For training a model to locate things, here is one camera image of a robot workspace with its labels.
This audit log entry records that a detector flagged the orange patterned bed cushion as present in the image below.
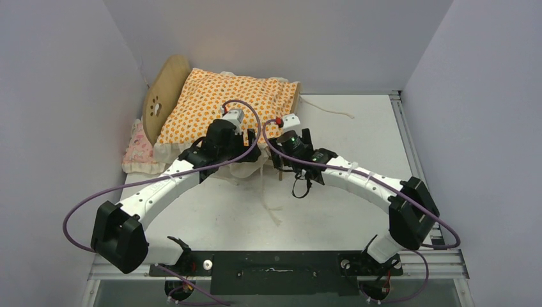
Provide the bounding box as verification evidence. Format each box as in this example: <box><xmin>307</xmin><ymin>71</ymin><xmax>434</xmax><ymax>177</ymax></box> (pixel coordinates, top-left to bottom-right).
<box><xmin>153</xmin><ymin>68</ymin><xmax>301</xmax><ymax>163</ymax></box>

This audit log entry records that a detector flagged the cream cushion tie string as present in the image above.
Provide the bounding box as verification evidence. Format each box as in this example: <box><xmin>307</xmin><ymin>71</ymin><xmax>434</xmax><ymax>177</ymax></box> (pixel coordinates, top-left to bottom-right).
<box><xmin>259</xmin><ymin>162</ymin><xmax>284</xmax><ymax>226</ymax></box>

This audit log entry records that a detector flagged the wooden pet bed frame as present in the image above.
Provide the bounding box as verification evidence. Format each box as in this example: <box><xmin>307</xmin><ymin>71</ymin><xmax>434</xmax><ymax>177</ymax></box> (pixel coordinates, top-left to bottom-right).
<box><xmin>141</xmin><ymin>55</ymin><xmax>304</xmax><ymax>181</ymax></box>

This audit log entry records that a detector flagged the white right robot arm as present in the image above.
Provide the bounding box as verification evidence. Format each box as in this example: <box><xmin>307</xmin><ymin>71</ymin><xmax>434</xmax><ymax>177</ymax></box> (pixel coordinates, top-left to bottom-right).
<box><xmin>269</xmin><ymin>129</ymin><xmax>440</xmax><ymax>274</ymax></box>

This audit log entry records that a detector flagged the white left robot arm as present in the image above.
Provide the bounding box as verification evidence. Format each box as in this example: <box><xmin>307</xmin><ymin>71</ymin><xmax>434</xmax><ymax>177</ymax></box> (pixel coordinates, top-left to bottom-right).
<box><xmin>91</xmin><ymin>119</ymin><xmax>260</xmax><ymax>275</ymax></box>

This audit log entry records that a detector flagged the pink frilled small pillow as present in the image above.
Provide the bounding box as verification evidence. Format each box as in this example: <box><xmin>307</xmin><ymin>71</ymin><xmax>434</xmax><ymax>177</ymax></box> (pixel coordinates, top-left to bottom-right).
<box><xmin>121</xmin><ymin>119</ymin><xmax>166</xmax><ymax>175</ymax></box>

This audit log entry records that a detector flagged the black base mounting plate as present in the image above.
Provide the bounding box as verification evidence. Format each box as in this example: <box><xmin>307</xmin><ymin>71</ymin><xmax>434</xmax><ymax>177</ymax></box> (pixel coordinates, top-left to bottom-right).
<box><xmin>168</xmin><ymin>251</ymin><xmax>403</xmax><ymax>295</ymax></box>

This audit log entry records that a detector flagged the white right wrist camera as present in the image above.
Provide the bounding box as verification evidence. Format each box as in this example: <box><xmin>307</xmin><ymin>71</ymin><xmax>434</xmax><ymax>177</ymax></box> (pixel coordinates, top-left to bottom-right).
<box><xmin>275</xmin><ymin>113</ymin><xmax>302</xmax><ymax>134</ymax></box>

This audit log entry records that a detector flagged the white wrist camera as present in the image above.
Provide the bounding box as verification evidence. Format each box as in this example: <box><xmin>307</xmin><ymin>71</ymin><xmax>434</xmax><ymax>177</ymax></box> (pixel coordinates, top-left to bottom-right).
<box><xmin>275</xmin><ymin>113</ymin><xmax>302</xmax><ymax>134</ymax></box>
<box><xmin>221</xmin><ymin>108</ymin><xmax>245</xmax><ymax>129</ymax></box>

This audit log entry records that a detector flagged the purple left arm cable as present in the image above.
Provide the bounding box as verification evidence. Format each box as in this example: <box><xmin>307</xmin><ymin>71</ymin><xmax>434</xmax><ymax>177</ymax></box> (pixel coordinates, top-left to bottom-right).
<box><xmin>62</xmin><ymin>99</ymin><xmax>263</xmax><ymax>307</ymax></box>

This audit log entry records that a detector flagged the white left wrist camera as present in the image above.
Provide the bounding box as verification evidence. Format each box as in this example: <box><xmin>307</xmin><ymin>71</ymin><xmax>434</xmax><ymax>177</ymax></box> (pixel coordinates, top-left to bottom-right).
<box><xmin>221</xmin><ymin>108</ymin><xmax>245</xmax><ymax>129</ymax></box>

